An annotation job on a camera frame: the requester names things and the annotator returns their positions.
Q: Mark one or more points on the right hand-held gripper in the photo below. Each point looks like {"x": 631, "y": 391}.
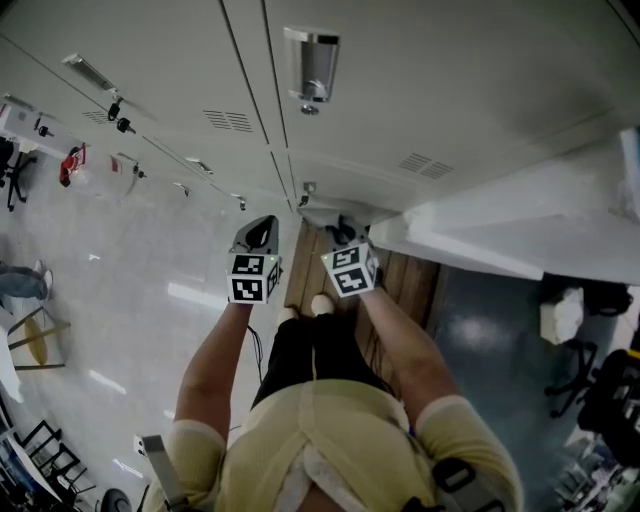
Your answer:
{"x": 352, "y": 277}

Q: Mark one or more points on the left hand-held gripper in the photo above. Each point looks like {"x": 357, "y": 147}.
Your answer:
{"x": 247, "y": 280}

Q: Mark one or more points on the row of grey locker doors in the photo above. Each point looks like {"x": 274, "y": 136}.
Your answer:
{"x": 450, "y": 75}

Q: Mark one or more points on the person's left forearm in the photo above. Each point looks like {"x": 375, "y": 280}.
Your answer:
{"x": 225, "y": 350}

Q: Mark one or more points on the person's right forearm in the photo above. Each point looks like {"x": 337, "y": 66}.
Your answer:
{"x": 400, "y": 345}

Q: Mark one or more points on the black locker key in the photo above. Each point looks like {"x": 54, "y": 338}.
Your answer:
{"x": 44, "y": 131}
{"x": 125, "y": 124}
{"x": 303, "y": 200}
{"x": 140, "y": 173}
{"x": 114, "y": 109}

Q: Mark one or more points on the person's right white shoe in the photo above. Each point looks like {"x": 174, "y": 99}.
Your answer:
{"x": 322, "y": 304}

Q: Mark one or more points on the person's white shoe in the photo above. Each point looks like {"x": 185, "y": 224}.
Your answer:
{"x": 287, "y": 315}
{"x": 322, "y": 304}

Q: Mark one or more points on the wooden plank platform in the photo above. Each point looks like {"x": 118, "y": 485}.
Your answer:
{"x": 400, "y": 285}

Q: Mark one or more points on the person's left white shoe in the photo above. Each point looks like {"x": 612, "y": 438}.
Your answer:
{"x": 287, "y": 315}

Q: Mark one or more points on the person's black trousers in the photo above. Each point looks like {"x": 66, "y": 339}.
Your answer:
{"x": 300, "y": 355}

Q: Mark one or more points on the person's yellow shirt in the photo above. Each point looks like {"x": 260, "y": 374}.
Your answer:
{"x": 325, "y": 440}

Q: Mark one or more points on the clear plastic bag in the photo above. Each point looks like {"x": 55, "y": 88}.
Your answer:
{"x": 107, "y": 180}

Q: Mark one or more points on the red bag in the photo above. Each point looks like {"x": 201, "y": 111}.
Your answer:
{"x": 72, "y": 165}

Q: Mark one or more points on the white crumpled box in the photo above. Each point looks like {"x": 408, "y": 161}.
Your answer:
{"x": 562, "y": 315}

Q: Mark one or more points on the yellow stool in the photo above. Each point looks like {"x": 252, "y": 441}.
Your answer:
{"x": 37, "y": 335}

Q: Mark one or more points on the white desk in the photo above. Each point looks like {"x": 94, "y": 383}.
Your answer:
{"x": 55, "y": 135}

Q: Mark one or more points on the black office chair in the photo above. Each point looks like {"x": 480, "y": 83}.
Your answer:
{"x": 15, "y": 172}
{"x": 575, "y": 375}

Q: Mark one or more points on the black bag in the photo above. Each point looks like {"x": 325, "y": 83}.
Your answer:
{"x": 607, "y": 297}

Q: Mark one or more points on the black backpack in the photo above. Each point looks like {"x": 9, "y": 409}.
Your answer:
{"x": 615, "y": 405}

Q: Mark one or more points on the black frame chair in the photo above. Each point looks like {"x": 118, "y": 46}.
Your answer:
{"x": 55, "y": 460}

